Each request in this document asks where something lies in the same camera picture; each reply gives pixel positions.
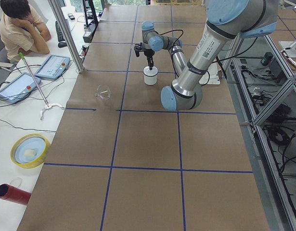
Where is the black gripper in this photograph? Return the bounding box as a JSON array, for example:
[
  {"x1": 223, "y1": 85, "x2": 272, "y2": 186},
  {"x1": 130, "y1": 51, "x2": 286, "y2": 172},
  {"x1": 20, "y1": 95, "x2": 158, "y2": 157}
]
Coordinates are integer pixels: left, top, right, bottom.
[{"x1": 134, "y1": 42, "x2": 154, "y2": 70}]

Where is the white ceramic lid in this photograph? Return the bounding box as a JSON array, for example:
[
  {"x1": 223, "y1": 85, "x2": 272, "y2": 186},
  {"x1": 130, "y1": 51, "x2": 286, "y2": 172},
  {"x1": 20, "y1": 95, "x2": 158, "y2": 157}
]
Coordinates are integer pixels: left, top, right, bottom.
[{"x1": 143, "y1": 66, "x2": 158, "y2": 76}]

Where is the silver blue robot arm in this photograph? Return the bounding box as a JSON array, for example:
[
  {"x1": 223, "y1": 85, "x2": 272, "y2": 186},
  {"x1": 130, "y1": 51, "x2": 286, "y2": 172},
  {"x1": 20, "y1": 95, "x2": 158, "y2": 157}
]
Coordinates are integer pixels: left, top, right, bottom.
[{"x1": 134, "y1": 0, "x2": 279, "y2": 111}]

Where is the white enamel mug blue rim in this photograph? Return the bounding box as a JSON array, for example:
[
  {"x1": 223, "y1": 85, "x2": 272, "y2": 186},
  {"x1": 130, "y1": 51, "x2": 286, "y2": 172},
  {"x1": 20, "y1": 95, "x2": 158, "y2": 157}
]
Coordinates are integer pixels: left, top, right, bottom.
[{"x1": 144, "y1": 72, "x2": 158, "y2": 86}]

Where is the black computer mouse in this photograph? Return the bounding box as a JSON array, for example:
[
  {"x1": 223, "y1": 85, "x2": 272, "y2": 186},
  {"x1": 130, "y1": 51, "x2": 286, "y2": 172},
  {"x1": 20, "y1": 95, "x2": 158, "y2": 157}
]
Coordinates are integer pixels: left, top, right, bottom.
[{"x1": 58, "y1": 41, "x2": 67, "y2": 48}]

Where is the black keyboard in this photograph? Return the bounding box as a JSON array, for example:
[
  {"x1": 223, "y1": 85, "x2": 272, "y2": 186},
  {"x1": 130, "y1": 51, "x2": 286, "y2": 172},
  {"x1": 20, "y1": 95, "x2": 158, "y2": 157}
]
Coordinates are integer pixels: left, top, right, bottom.
[{"x1": 55, "y1": 21, "x2": 64, "y2": 42}]

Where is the teach pendant tablet far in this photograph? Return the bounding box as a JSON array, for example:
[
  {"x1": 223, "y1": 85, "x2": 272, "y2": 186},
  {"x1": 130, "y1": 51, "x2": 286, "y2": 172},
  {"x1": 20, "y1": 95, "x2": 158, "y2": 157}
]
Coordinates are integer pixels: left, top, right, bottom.
[{"x1": 35, "y1": 55, "x2": 70, "y2": 80}]

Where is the teach pendant tablet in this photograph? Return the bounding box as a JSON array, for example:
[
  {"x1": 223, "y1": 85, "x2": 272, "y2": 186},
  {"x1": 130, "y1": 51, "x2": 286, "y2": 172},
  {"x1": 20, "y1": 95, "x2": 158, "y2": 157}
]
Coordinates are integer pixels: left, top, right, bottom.
[
  {"x1": 0, "y1": 72, "x2": 37, "y2": 103},
  {"x1": 35, "y1": 55, "x2": 70, "y2": 80}
]

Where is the brown paper table cover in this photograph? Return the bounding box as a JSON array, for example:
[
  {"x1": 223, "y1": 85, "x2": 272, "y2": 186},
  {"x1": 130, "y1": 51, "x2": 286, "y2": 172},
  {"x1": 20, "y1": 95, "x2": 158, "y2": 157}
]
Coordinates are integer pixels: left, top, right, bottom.
[{"x1": 18, "y1": 6, "x2": 269, "y2": 231}]

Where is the reach grabber stick tool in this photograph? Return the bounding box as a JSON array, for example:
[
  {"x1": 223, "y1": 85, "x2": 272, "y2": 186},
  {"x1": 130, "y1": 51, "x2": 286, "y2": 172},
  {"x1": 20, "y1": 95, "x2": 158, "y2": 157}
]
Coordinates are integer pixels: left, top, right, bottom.
[{"x1": 19, "y1": 52, "x2": 65, "y2": 121}]

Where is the teach pendant tablet near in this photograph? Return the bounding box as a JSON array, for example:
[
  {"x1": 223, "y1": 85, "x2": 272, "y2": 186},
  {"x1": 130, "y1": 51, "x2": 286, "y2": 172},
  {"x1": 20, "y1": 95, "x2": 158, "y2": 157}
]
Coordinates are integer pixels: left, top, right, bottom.
[{"x1": 0, "y1": 72, "x2": 37, "y2": 103}]

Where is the seated person beige shirt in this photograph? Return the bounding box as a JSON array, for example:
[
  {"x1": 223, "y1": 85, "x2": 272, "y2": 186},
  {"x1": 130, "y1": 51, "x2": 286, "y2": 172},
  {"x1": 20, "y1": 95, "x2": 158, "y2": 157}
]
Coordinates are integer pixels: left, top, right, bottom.
[{"x1": 0, "y1": 0, "x2": 51, "y2": 63}]

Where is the yellow rimmed bowl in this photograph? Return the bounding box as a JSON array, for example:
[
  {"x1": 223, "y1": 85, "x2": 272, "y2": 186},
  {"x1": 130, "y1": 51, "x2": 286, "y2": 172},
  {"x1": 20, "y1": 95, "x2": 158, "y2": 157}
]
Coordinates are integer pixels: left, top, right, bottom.
[{"x1": 10, "y1": 133, "x2": 51, "y2": 169}]

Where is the red cylinder tube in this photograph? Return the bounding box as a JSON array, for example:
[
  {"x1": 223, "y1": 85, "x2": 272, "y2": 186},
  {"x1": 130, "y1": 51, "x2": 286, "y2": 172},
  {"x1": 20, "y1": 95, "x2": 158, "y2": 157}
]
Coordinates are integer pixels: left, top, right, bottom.
[{"x1": 0, "y1": 184, "x2": 31, "y2": 205}]

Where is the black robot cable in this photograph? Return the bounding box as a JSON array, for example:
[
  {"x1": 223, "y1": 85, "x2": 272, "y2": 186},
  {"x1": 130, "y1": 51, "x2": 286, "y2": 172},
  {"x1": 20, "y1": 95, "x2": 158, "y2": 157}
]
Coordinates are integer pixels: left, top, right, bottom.
[{"x1": 158, "y1": 29, "x2": 184, "y2": 46}]

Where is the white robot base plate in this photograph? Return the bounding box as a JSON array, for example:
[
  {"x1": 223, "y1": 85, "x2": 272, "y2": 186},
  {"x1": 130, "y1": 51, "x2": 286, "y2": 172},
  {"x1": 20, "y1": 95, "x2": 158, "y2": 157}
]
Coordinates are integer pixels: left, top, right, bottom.
[{"x1": 199, "y1": 63, "x2": 220, "y2": 85}]

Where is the aluminium frame post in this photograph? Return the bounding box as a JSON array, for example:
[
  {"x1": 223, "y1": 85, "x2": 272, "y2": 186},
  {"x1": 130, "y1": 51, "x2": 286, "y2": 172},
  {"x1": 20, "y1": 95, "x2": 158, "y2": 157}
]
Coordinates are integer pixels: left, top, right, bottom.
[{"x1": 48, "y1": 0, "x2": 84, "y2": 73}]

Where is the aluminium frame rack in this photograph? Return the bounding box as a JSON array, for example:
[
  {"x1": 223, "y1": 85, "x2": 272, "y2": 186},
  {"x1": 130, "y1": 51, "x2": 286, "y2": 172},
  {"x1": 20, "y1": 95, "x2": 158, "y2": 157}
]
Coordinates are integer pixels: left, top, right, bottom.
[{"x1": 220, "y1": 30, "x2": 296, "y2": 231}]

